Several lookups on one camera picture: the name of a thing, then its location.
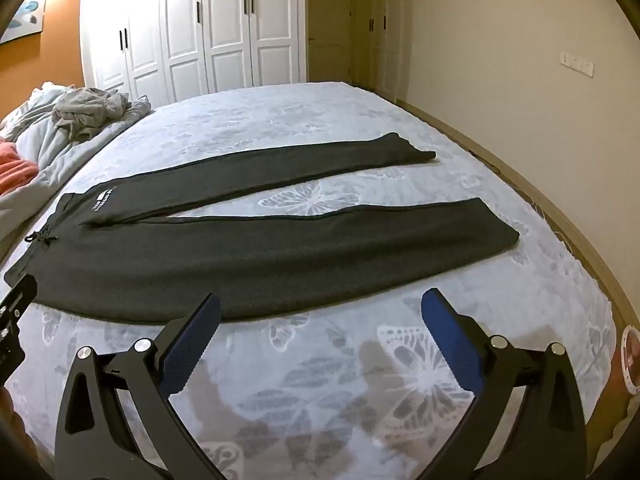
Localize cream panelled door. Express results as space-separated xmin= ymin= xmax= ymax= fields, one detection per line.
xmin=307 ymin=0 xmax=416 ymax=103

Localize round white pink object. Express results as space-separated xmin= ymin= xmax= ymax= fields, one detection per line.
xmin=620 ymin=325 xmax=640 ymax=396

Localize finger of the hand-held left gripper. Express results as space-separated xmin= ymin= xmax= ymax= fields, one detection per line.
xmin=0 ymin=275 xmax=39 ymax=392

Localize framed wall picture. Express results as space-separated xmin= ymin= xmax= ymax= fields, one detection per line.
xmin=0 ymin=0 xmax=47 ymax=45

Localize crumpled grey garment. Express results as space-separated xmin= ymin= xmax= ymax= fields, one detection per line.
xmin=52 ymin=87 xmax=133 ymax=141

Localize light grey duvet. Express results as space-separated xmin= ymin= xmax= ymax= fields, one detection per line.
xmin=0 ymin=82 xmax=153 ymax=261

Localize white wall switch panel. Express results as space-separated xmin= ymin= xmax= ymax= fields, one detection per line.
xmin=560 ymin=51 xmax=595 ymax=78

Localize dark grey pants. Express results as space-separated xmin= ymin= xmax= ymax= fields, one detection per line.
xmin=4 ymin=132 xmax=437 ymax=324

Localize bed with butterfly sheet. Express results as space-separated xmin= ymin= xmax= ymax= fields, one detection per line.
xmin=0 ymin=80 xmax=633 ymax=480

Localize coral pink cloth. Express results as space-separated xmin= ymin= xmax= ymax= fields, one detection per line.
xmin=0 ymin=141 xmax=40 ymax=196

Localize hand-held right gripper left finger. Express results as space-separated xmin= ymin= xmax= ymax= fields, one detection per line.
xmin=55 ymin=293 xmax=227 ymax=480

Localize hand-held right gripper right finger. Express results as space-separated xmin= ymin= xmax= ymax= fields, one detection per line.
xmin=410 ymin=287 xmax=589 ymax=480

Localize white panelled wardrobe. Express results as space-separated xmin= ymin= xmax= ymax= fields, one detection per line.
xmin=80 ymin=0 xmax=307 ymax=108

